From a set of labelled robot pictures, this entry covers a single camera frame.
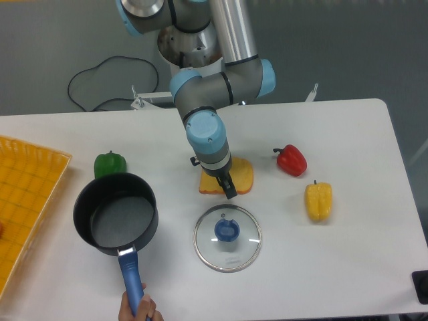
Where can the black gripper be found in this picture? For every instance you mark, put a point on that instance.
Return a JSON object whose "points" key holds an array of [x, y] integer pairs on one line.
{"points": [[220, 173]]}

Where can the black saucepan blue handle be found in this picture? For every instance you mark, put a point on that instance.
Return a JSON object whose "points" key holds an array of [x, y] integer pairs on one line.
{"points": [[117, 214]]}

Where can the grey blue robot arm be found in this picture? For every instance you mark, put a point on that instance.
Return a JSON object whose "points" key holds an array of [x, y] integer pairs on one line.
{"points": [[245, 76]]}

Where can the person's hand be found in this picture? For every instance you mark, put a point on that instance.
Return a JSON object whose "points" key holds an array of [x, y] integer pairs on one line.
{"points": [[146, 309]]}

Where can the glass lid blue knob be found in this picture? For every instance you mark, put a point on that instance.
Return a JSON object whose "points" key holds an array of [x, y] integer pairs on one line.
{"points": [[227, 238]]}

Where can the red toy bell pepper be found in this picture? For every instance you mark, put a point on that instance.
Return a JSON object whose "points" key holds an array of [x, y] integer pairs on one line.
{"points": [[291, 160]]}

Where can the yellow toy bell pepper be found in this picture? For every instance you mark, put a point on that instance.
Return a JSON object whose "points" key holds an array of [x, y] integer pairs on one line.
{"points": [[318, 199]]}

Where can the green toy bell pepper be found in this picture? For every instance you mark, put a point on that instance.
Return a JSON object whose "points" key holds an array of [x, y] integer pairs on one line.
{"points": [[109, 163]]}

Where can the yellow plastic basket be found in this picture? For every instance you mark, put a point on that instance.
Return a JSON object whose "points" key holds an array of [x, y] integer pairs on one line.
{"points": [[30, 174]]}

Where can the black device at table edge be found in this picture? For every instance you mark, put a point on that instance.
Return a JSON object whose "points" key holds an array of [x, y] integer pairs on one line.
{"points": [[420, 281]]}

